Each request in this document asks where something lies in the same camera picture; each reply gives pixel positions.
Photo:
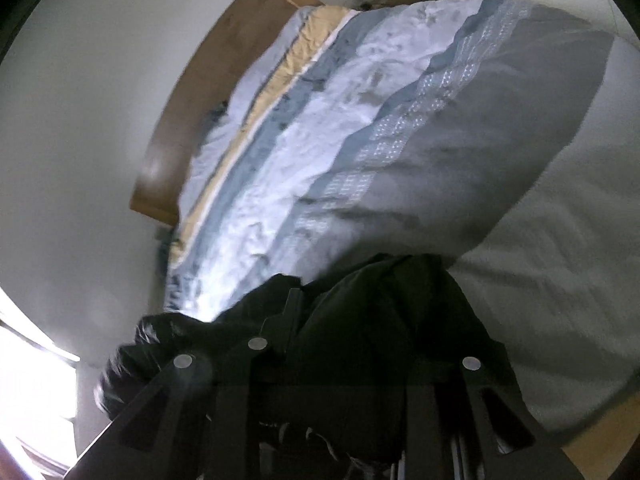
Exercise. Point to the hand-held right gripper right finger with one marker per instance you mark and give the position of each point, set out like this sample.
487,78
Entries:
475,410

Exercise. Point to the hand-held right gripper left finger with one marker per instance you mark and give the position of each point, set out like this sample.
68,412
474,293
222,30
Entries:
200,410

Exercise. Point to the black puffer jacket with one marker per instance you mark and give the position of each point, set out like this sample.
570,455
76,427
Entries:
375,320

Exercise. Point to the green cloth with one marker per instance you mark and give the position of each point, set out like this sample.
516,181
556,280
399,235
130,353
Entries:
164,250

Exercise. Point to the bright window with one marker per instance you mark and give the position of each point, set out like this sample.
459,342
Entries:
30,385

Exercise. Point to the striped duvet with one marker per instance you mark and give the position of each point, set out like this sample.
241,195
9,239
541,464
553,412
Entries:
400,135

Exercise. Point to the grey cloth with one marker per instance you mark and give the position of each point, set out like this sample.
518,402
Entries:
218,111

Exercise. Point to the wooden headboard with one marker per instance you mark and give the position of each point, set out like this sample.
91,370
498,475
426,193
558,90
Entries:
200,85

